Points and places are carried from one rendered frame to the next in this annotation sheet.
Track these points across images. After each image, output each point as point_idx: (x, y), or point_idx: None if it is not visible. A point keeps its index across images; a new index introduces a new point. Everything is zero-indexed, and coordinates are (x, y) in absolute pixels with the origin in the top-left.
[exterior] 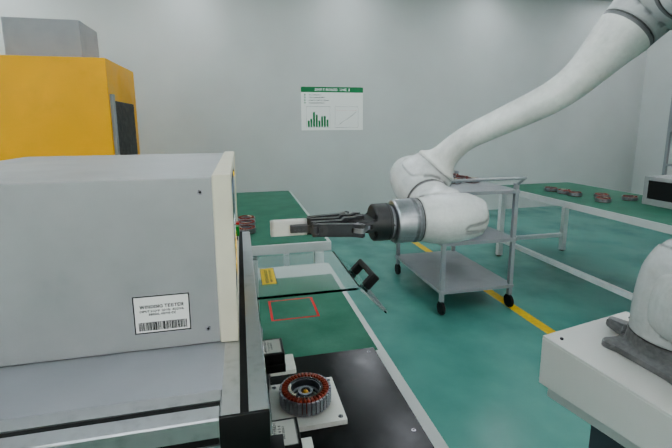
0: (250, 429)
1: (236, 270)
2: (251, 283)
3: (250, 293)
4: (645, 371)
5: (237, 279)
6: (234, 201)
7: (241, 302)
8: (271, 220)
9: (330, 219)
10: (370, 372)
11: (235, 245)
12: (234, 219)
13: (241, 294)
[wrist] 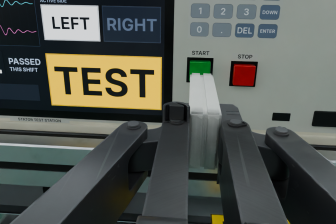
0: None
1: (23, 85)
2: (84, 144)
3: (41, 140)
4: None
5: (91, 125)
6: None
7: (19, 133)
8: (204, 74)
9: (232, 191)
10: None
11: (45, 53)
12: (49, 8)
13: (50, 135)
